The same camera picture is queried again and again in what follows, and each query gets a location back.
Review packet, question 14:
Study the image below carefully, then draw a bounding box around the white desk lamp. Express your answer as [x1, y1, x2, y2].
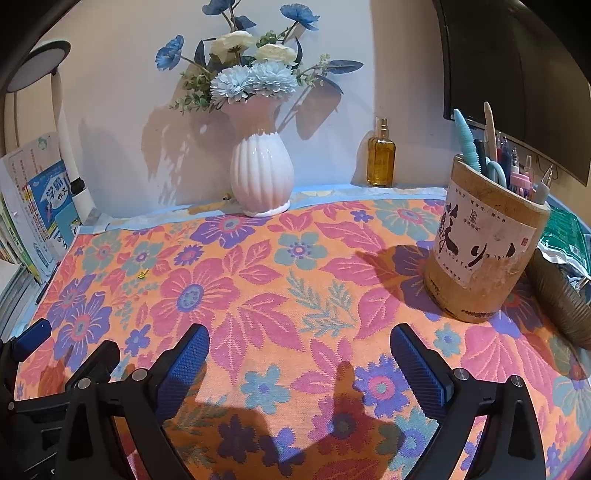
[7, 41, 100, 227]

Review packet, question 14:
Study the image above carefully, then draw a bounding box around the yellow oil bottle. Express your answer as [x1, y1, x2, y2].
[366, 117, 397, 188]

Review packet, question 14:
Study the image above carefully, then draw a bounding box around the bamboo pen holder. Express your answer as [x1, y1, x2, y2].
[424, 154, 552, 324]

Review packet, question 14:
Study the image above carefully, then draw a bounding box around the black monitor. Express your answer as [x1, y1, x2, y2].
[431, 0, 591, 185]

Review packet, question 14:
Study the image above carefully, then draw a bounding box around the bunch of pens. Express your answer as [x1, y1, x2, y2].
[452, 102, 555, 204]

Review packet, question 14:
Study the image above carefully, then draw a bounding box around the row of upright books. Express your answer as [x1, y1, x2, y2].
[0, 131, 81, 284]

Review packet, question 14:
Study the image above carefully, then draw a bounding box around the white ribbed vase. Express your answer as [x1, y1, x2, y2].
[225, 99, 295, 217]

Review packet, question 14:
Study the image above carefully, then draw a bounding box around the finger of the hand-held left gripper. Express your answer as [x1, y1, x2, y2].
[11, 340, 121, 407]
[0, 318, 52, 398]

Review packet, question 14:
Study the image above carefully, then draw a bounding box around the gold ribbed basket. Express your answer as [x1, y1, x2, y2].
[526, 251, 591, 347]

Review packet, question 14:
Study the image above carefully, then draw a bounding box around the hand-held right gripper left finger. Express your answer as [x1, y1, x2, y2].
[60, 323, 211, 480]

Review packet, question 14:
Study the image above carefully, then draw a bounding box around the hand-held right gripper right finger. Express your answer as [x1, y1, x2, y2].
[390, 323, 548, 480]

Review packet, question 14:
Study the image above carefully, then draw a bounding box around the light blue underlay cloth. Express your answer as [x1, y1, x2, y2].
[76, 182, 448, 234]

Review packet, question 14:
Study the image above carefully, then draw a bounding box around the green packet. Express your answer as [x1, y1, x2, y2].
[538, 207, 591, 273]

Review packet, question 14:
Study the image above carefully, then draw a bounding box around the blue and white flower bouquet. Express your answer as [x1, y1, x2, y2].
[156, 0, 365, 114]

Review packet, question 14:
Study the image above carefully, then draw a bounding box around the pile of flat books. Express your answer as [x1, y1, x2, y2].
[0, 263, 42, 333]

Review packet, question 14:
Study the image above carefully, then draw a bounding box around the orange floral table cloth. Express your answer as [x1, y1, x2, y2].
[11, 196, 591, 480]

